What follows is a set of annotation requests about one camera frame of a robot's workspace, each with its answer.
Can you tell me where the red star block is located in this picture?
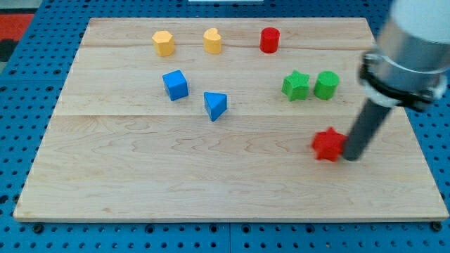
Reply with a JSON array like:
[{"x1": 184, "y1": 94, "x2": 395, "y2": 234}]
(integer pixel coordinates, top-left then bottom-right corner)
[{"x1": 311, "y1": 127, "x2": 347, "y2": 162}]

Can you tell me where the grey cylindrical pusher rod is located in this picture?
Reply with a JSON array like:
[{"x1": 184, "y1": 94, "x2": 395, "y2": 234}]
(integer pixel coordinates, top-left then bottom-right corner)
[{"x1": 342, "y1": 99, "x2": 391, "y2": 161}]

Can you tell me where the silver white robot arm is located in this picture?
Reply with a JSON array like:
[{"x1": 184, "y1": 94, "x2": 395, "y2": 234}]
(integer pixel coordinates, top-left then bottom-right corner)
[{"x1": 359, "y1": 0, "x2": 449, "y2": 111}]

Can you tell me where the green star block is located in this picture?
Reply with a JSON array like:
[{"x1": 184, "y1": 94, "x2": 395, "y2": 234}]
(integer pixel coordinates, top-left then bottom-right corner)
[{"x1": 281, "y1": 70, "x2": 310, "y2": 101}]

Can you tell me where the blue triangle block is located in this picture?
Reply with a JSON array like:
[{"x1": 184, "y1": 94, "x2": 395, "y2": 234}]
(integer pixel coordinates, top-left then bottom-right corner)
[{"x1": 204, "y1": 92, "x2": 228, "y2": 122}]

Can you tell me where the light wooden board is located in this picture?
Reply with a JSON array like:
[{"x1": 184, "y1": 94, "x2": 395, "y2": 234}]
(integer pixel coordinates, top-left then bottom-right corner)
[{"x1": 13, "y1": 18, "x2": 448, "y2": 223}]

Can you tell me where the blue cube block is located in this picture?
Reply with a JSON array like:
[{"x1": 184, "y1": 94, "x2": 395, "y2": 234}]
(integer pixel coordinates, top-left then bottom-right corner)
[{"x1": 162, "y1": 70, "x2": 188, "y2": 101}]

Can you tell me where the yellow heart block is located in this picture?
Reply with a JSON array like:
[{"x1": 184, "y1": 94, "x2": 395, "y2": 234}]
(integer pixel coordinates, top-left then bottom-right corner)
[{"x1": 203, "y1": 27, "x2": 222, "y2": 54}]

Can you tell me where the red cylinder block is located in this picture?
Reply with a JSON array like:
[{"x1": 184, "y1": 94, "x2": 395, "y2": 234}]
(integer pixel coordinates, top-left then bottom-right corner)
[{"x1": 259, "y1": 27, "x2": 281, "y2": 53}]

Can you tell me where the yellow hexagon block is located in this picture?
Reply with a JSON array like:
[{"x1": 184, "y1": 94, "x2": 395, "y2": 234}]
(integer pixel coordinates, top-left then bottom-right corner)
[{"x1": 152, "y1": 30, "x2": 175, "y2": 57}]

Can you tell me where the green cylinder block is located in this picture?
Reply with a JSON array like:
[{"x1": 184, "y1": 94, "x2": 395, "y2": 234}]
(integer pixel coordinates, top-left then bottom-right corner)
[{"x1": 314, "y1": 71, "x2": 340, "y2": 100}]

